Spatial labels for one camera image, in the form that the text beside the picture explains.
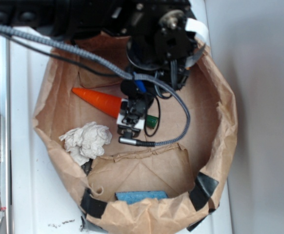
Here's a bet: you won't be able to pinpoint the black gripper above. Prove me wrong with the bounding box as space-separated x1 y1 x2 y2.
154 58 189 91

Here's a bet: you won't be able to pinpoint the orange toy carrot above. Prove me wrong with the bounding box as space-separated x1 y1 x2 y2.
72 87 129 126

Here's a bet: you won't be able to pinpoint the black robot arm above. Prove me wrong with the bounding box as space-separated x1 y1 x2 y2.
0 0 197 89

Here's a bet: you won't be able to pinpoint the brown paper bag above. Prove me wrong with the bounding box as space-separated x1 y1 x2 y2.
33 48 238 234

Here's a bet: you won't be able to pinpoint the crumpled white paper towel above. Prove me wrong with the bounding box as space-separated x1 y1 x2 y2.
59 121 112 166

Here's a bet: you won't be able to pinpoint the blue sponge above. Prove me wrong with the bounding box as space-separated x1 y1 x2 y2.
115 191 168 205

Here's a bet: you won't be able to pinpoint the white plastic tray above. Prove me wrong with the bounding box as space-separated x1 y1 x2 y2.
9 0 234 234

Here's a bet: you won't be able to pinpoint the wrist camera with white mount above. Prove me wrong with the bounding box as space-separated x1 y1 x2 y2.
117 98 155 147

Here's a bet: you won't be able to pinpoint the thin black cable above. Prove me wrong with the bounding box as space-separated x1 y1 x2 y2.
9 35 161 137

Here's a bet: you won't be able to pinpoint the grey braided cable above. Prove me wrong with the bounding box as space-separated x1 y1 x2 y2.
0 22 191 147

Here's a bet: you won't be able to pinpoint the aluminium frame rail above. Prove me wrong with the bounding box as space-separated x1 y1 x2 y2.
0 38 13 234

